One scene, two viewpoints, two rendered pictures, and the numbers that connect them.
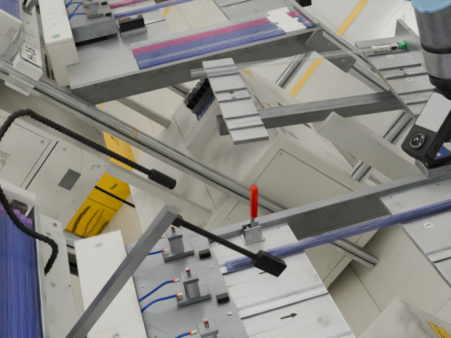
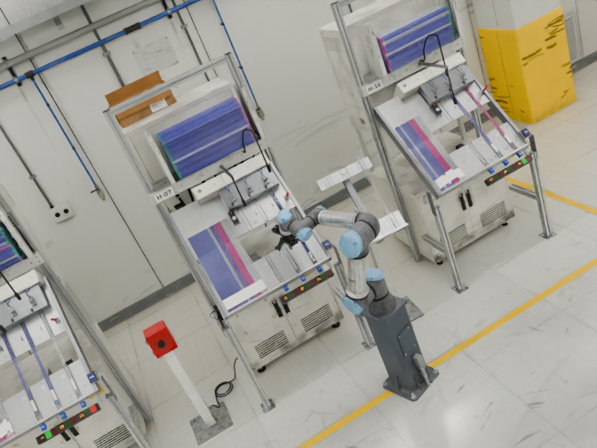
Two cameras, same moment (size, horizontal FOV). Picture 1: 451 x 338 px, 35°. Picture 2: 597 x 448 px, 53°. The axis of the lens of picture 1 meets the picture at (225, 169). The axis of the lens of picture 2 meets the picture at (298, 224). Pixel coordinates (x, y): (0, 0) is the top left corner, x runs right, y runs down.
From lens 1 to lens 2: 287 cm
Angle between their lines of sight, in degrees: 52
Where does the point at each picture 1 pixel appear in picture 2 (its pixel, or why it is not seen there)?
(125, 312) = (238, 174)
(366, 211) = not seen: hidden behind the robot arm
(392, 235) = (428, 265)
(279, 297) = (262, 210)
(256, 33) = (432, 168)
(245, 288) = (265, 201)
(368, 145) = not seen: hidden behind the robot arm
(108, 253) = (259, 163)
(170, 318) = (242, 185)
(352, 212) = not seen: hidden behind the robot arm
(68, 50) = (401, 93)
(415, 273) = (405, 276)
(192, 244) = (269, 182)
